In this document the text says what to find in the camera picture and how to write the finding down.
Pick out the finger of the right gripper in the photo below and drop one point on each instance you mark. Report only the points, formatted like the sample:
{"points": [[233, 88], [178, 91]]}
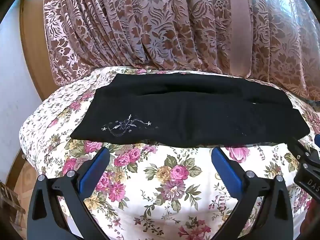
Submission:
{"points": [[297, 149], [317, 140]]}

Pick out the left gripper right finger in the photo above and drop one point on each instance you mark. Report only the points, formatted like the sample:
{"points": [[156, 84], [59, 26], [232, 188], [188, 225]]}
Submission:
{"points": [[274, 219]]}

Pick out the black embroidered pants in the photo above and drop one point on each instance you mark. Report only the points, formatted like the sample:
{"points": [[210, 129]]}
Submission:
{"points": [[188, 110]]}

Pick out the floral quilt bedspread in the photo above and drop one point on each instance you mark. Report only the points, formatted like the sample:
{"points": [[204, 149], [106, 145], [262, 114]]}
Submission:
{"points": [[148, 191]]}

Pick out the pink brown floral curtain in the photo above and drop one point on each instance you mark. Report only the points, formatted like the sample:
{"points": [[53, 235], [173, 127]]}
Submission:
{"points": [[274, 41]]}

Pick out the wooden door frame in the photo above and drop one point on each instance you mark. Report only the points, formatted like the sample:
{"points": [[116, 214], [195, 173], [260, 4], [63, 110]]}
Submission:
{"points": [[34, 47]]}

